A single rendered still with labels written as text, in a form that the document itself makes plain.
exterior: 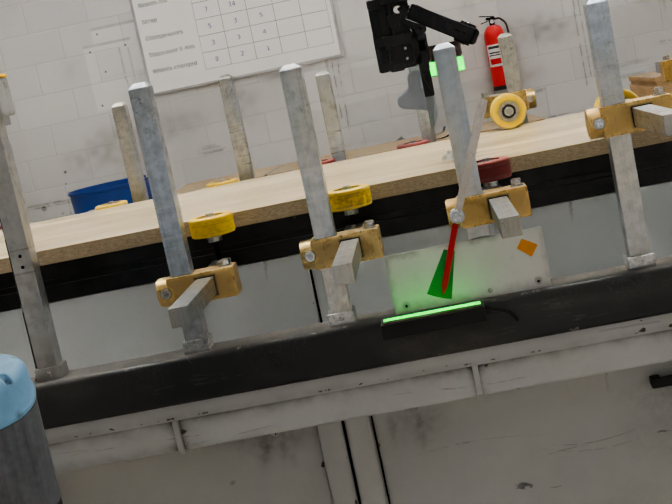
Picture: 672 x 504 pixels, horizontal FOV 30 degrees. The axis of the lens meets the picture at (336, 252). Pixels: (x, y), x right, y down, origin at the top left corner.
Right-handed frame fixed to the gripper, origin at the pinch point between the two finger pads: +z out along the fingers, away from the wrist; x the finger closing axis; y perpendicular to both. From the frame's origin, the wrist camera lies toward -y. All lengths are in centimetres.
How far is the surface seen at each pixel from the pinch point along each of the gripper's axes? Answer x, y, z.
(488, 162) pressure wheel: -18.6, -7.5, 10.4
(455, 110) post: -6.1, -3.4, -0.2
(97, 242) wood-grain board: -26, 65, 11
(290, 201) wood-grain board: -26.5, 28.4, 11.0
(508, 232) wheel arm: 18.7, -6.9, 17.2
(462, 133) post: -6.1, -3.8, 3.7
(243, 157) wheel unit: -115, 48, 7
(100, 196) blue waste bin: -538, 200, 36
